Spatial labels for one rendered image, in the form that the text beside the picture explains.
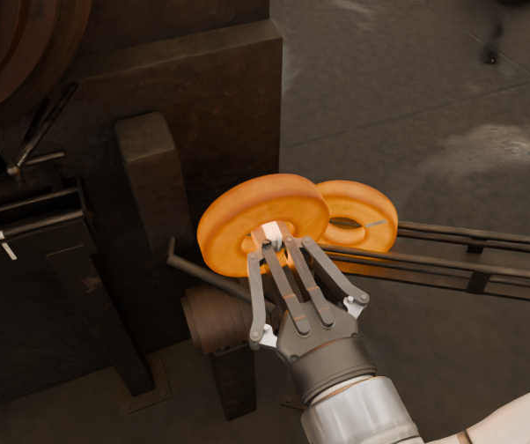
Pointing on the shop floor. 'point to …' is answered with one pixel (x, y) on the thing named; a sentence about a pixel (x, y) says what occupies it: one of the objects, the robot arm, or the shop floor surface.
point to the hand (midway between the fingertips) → (265, 222)
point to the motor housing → (230, 337)
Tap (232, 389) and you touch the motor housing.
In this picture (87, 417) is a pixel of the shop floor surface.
